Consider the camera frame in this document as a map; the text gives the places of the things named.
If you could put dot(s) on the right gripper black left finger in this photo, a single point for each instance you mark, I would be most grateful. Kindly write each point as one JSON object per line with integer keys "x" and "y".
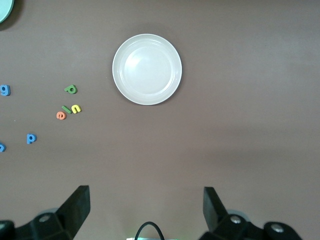
{"x": 72, "y": 212}

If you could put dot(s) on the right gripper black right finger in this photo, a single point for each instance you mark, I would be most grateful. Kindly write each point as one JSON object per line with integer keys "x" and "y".
{"x": 217, "y": 220}

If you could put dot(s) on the green foam letter p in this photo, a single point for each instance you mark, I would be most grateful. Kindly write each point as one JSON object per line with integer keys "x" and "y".
{"x": 67, "y": 88}

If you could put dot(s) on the blue foam letter p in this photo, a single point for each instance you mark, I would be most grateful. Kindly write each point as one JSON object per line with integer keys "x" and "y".
{"x": 28, "y": 139}

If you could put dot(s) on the brown table cover sheet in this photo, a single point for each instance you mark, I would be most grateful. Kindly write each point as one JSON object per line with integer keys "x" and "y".
{"x": 237, "y": 130}

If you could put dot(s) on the blue foam letter m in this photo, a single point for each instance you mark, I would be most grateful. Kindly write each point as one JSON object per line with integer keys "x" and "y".
{"x": 2, "y": 148}

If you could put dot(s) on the orange foam letter e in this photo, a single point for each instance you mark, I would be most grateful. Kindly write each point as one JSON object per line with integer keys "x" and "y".
{"x": 61, "y": 115}

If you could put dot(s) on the green foam letter l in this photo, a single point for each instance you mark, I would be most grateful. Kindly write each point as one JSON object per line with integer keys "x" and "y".
{"x": 66, "y": 109}

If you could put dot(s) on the yellow foam letter u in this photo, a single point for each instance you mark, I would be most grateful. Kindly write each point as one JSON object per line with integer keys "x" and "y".
{"x": 73, "y": 109}

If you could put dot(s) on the blue foam letter g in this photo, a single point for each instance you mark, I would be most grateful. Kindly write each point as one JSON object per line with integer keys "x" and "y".
{"x": 9, "y": 90}

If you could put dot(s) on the beige round plate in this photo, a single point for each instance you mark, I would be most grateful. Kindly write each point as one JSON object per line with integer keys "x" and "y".
{"x": 147, "y": 70}

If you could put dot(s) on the pale green round plate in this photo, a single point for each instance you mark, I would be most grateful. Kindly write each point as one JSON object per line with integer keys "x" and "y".
{"x": 3, "y": 10}

